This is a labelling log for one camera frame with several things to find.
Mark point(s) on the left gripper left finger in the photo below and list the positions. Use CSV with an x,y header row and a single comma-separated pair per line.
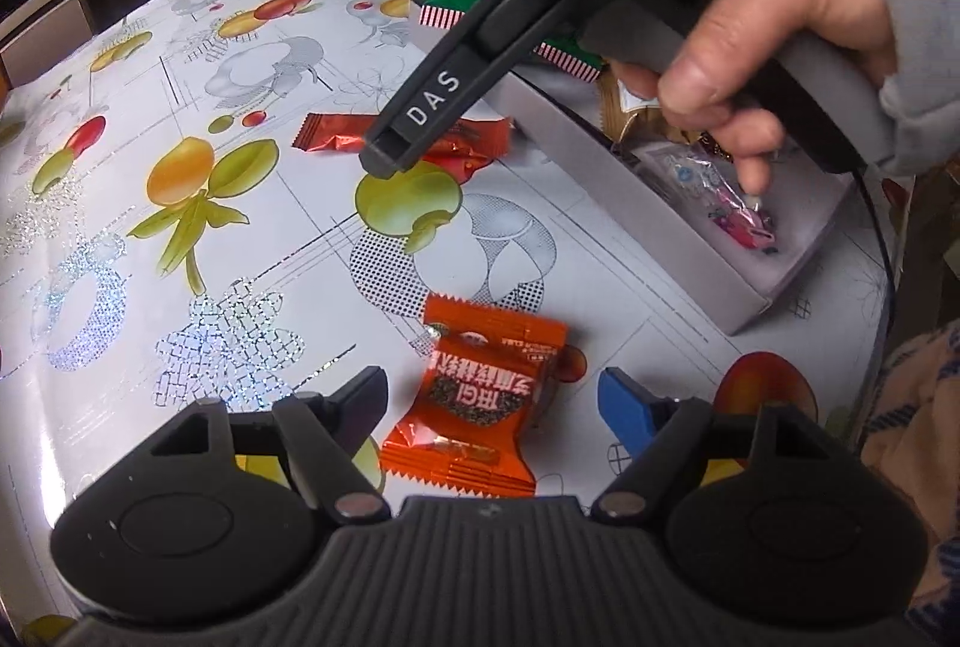
x,y
352,413

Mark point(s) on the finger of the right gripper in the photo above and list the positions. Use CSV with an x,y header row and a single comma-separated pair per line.
x,y
460,69

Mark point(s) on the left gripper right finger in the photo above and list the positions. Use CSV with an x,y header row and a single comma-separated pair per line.
x,y
633,414

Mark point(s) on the orange peanut snack bag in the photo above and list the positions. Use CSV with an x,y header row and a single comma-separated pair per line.
x,y
627,120

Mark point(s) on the small clear candy packet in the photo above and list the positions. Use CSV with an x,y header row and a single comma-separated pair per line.
x,y
701,186

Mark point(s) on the person right hand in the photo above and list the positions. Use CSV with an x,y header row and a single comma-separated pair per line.
x,y
730,43

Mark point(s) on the orange square snack packet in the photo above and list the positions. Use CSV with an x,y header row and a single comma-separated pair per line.
x,y
483,377

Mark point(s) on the white shallow cardboard box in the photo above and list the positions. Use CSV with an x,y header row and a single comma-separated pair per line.
x,y
731,283

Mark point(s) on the fruit pattern tablecloth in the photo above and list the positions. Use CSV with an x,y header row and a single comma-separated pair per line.
x,y
164,239

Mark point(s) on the white cabinet under machine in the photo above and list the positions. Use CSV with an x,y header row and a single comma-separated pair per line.
x,y
40,34

